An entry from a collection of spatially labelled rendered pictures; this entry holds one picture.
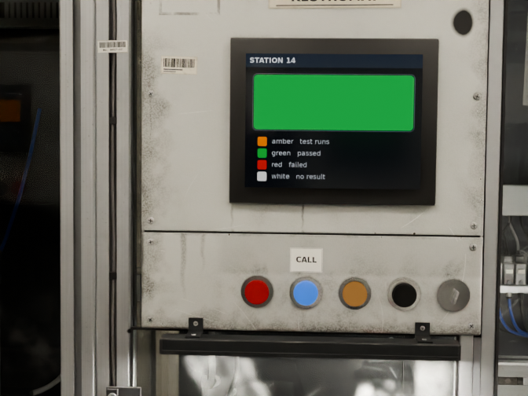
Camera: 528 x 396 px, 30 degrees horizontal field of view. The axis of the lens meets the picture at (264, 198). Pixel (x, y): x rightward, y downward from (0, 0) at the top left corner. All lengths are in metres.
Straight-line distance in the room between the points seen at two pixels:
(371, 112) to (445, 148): 0.10
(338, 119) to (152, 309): 0.33
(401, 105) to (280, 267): 0.25
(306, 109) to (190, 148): 0.15
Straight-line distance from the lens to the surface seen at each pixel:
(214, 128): 1.21
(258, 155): 1.18
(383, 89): 1.19
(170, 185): 1.22
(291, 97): 1.18
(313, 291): 1.21
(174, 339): 1.20
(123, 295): 1.26
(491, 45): 1.24
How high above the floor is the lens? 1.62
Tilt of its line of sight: 4 degrees down
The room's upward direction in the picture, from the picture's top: 1 degrees clockwise
